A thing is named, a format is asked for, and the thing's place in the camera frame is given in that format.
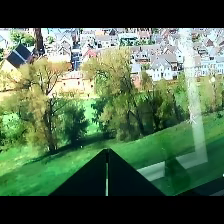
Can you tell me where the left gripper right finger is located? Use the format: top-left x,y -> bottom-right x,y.
107,148 -> 166,197

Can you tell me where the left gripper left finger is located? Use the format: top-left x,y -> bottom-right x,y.
49,148 -> 108,197

